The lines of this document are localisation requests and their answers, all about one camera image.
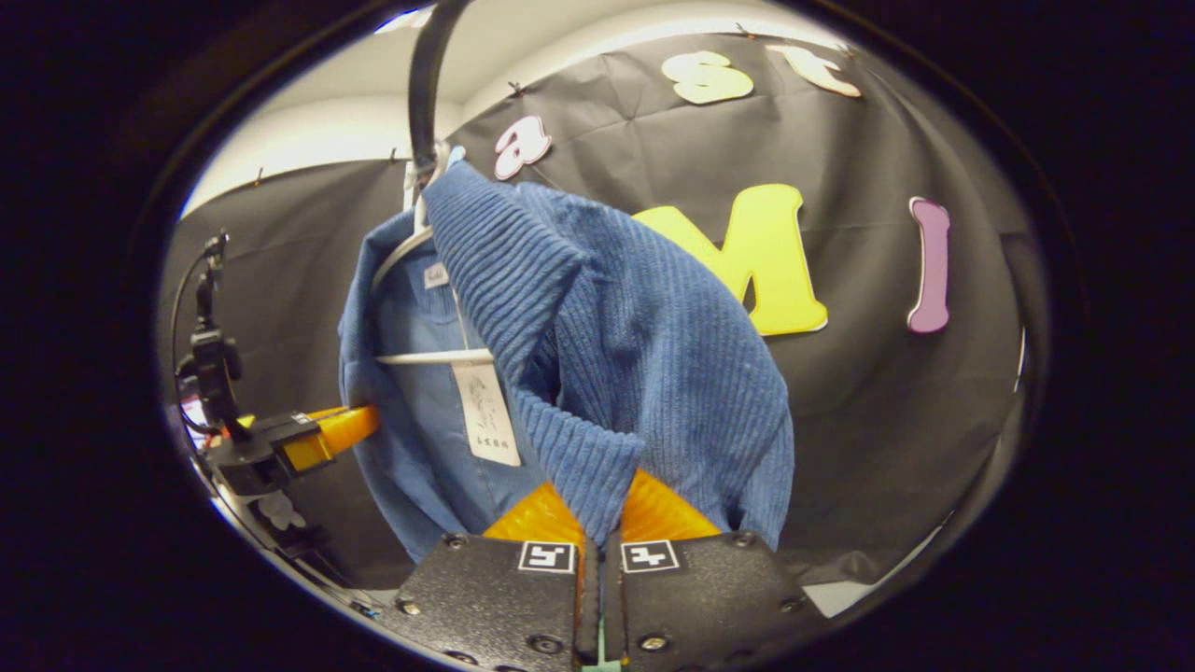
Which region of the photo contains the white clothes hanger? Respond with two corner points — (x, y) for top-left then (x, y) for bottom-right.
(372, 140), (496, 367)

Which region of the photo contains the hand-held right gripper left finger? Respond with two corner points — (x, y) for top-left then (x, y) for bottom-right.
(392, 481), (600, 669)

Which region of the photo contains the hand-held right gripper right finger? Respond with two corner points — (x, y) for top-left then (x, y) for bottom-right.
(616, 469), (828, 669)

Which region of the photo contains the blue corduroy jacket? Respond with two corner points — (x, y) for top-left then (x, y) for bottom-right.
(338, 159), (795, 566)

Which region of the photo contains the black backdrop cloth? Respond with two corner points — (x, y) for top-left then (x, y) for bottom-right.
(159, 33), (1037, 589)

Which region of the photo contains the black clothes rack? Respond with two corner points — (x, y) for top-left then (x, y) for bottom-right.
(408, 0), (477, 178)

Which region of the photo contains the white paper garment tag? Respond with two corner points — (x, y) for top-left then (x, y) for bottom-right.
(451, 362), (522, 468)

